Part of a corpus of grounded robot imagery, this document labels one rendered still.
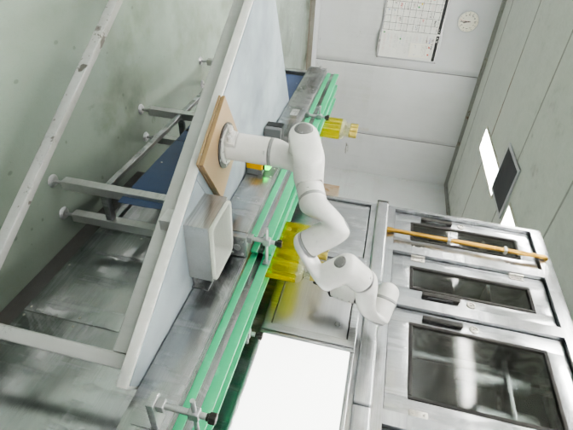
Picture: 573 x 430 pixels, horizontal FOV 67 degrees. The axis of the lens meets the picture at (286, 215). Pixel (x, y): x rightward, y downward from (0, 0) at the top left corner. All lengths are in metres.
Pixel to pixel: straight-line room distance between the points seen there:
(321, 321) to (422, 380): 0.40
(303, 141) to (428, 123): 6.54
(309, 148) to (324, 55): 6.23
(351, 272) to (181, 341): 0.54
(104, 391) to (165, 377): 0.33
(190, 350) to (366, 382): 0.58
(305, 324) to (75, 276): 0.95
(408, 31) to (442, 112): 1.42
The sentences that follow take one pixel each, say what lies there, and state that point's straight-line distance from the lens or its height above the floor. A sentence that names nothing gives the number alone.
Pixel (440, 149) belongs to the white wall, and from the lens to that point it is 8.03.
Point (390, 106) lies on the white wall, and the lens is 7.67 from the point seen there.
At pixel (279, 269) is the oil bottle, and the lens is 1.60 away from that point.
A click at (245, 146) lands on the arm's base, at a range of 1.44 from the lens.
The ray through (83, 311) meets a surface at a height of 0.32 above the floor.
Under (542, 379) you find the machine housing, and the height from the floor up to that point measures 1.97.
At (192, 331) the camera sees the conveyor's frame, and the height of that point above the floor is 0.82.
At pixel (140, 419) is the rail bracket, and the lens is 1.26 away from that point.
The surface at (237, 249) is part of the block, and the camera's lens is 1.57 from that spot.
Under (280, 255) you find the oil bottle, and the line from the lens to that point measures 1.65.
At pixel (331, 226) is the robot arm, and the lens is 1.22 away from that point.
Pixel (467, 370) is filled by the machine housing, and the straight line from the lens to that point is 1.73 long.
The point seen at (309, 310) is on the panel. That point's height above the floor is 1.14.
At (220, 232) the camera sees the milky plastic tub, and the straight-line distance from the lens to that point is 1.51.
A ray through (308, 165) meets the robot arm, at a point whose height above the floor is 1.08.
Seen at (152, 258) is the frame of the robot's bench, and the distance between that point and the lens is 1.36.
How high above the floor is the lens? 1.25
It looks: 9 degrees down
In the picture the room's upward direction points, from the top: 100 degrees clockwise
